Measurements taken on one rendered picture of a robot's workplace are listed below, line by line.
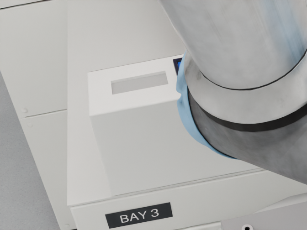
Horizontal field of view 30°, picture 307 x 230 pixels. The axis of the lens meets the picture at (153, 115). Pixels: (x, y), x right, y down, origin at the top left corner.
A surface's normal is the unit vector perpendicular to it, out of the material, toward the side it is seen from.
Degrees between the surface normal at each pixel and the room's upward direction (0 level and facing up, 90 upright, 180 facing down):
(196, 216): 90
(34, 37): 90
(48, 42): 90
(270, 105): 66
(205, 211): 90
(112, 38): 0
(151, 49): 0
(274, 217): 0
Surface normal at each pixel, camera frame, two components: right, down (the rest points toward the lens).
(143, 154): 0.11, 0.61
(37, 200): -0.15, -0.77
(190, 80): -0.90, -0.01
